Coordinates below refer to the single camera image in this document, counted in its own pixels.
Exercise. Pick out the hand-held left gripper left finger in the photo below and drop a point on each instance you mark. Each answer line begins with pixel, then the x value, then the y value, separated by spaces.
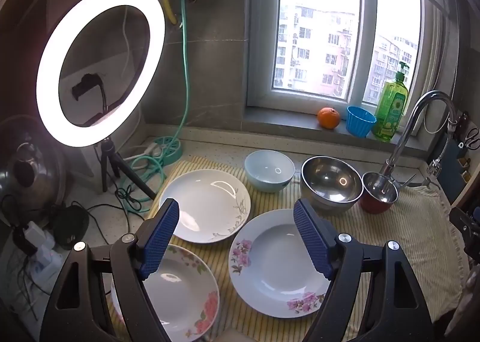
pixel 159 240

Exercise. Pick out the yellow striped cloth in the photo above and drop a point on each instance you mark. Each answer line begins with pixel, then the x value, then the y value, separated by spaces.
pixel 412 233

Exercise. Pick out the small red steel bowl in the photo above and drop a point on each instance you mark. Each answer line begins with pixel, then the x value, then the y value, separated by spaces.
pixel 378 192

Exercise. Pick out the metal pot lid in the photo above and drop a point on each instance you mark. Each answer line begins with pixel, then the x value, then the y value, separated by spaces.
pixel 33 162

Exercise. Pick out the white plate with purple flowers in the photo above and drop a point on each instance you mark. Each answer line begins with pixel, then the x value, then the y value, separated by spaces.
pixel 273 263

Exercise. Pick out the dark utensil rack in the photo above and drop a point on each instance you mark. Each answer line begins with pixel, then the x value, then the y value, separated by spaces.
pixel 453 173

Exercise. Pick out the scissors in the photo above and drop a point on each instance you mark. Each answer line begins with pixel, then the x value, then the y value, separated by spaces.
pixel 470 137

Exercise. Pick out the chrome faucet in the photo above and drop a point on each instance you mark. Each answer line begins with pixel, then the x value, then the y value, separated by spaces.
pixel 405 128

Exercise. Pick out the white charger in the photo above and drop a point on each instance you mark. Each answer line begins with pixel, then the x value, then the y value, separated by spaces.
pixel 35 231

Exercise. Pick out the white plate with leaf print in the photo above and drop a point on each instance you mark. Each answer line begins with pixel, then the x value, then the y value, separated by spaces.
pixel 202 199

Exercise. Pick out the green dish soap bottle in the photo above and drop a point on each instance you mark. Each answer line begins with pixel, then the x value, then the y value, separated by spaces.
pixel 392 109

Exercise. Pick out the teal round power strip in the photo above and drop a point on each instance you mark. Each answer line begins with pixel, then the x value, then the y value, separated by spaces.
pixel 168 149

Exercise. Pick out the blue ribbed cup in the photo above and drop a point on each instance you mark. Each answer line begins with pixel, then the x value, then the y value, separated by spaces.
pixel 360 122

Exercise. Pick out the black power adapter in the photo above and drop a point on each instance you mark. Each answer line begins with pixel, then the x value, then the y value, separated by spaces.
pixel 71 227

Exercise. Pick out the white plate with red flowers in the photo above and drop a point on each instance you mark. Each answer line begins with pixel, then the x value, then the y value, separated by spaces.
pixel 180 289

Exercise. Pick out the white framed window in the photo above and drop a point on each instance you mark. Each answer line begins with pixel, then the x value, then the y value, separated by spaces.
pixel 318 45

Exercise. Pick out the light blue bowl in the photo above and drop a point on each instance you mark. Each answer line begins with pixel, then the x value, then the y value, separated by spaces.
pixel 268 173

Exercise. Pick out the black phone holder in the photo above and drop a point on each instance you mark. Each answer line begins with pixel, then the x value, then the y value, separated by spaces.
pixel 88 83

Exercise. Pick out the large steel bowl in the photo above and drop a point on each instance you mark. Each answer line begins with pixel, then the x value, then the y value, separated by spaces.
pixel 330 180

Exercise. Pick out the orange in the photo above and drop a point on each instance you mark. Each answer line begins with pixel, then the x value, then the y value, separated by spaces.
pixel 329 118

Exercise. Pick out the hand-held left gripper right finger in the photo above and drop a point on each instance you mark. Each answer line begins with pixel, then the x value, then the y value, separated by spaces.
pixel 313 240

